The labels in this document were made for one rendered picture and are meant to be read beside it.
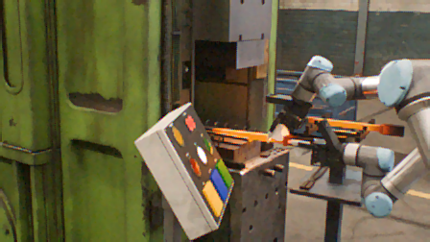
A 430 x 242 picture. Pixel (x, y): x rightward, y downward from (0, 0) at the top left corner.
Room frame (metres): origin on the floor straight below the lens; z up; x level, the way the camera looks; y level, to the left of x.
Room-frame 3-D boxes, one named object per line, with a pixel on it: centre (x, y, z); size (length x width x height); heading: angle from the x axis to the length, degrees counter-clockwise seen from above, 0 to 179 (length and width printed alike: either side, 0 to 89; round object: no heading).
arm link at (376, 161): (1.59, -0.55, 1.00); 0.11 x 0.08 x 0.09; 56
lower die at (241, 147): (1.95, 0.03, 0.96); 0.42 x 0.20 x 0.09; 56
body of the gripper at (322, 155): (1.68, -0.41, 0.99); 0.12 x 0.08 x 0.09; 56
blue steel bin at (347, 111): (5.93, -1.07, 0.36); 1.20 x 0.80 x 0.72; 57
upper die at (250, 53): (1.95, 0.03, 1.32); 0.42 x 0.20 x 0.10; 56
